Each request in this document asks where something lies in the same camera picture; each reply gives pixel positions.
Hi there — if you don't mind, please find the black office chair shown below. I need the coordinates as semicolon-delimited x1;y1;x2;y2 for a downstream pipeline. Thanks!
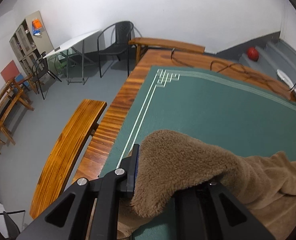
0;210;26;239

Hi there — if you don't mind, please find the wooden bench far side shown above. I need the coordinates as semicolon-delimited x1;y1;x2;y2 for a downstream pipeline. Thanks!
128;37;205;64

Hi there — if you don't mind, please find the wooden chairs stack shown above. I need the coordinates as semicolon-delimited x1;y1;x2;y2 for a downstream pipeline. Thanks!
0;77;34;154

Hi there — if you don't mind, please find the brown fleece sweater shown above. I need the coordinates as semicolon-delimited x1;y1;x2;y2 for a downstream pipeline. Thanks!
117;129;296;239

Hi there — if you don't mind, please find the white folding table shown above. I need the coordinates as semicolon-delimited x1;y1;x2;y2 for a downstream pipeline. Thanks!
43;29;101;85

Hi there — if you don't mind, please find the white power strip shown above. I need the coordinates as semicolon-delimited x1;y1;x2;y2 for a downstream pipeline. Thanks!
277;69;296;96

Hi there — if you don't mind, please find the beige glass door cabinet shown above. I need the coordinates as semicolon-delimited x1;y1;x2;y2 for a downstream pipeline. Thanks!
9;11;53;75

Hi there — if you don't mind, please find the green table mat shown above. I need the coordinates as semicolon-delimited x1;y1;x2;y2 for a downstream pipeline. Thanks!
102;67;296;239

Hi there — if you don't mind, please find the black cable on table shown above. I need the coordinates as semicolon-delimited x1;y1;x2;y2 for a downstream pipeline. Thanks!
170;47;296;98

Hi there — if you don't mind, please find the black metal chair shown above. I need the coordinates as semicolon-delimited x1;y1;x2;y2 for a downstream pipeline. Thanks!
96;21;134;77

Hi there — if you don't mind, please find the black chair near cabinet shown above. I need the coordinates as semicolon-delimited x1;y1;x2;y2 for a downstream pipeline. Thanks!
31;51;62;99

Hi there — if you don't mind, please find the red ball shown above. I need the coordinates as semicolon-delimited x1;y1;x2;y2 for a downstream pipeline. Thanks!
247;47;259;62

